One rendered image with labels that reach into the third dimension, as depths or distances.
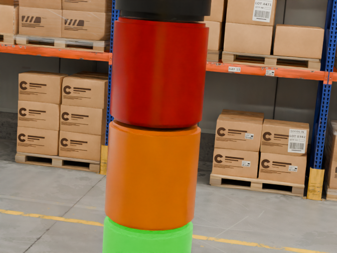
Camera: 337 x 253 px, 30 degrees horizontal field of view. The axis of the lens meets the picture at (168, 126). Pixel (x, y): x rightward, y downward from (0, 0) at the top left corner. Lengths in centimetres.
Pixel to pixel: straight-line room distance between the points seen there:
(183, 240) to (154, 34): 11
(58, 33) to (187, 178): 804
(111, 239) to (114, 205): 2
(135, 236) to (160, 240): 1
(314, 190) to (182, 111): 779
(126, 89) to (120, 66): 1
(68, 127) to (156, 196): 820
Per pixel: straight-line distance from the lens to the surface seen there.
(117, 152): 33
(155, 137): 32
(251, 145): 811
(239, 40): 792
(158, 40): 31
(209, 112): 939
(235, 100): 932
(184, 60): 31
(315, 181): 807
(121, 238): 34
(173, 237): 34
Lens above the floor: 234
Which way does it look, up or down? 11 degrees down
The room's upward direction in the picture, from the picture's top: 4 degrees clockwise
